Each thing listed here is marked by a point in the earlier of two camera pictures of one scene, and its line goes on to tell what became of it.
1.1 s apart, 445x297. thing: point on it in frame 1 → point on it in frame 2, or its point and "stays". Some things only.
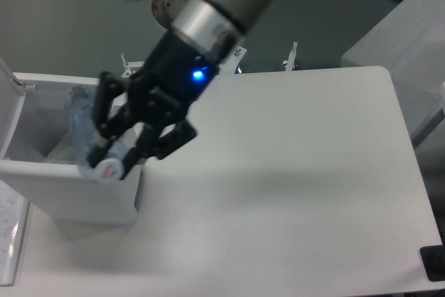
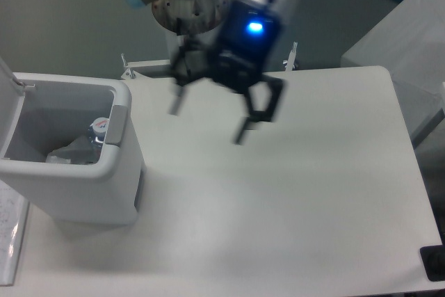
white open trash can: x=37 y=151 stays
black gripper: x=161 y=92 → x=245 y=44
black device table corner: x=434 y=259 stays
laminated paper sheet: x=14 y=215 stays
